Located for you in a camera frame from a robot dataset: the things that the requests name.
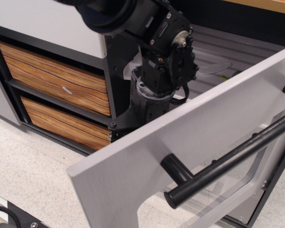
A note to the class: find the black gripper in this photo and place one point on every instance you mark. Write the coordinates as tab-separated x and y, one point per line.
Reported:
145	106

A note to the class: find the grey oven door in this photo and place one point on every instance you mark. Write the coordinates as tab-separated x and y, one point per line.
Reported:
115	184

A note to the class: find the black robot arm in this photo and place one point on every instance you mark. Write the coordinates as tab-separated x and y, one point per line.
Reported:
163	36

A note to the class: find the lower wood grain drawer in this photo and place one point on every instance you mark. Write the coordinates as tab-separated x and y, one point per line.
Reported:
81	131

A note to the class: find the wood grain drawer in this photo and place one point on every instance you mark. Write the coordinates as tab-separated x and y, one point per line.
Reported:
70	84
81	131

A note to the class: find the upper wood grain drawer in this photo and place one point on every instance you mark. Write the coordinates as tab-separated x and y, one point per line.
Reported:
70	84

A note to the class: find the grey toy kitchen cabinet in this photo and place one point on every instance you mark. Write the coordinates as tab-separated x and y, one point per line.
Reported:
34	161

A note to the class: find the black oven door handle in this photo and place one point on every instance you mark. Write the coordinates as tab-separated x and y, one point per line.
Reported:
189	184

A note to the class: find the green handled tool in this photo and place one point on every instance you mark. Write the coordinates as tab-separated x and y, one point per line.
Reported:
225	78

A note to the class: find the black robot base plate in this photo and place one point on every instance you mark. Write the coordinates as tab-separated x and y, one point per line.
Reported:
26	220

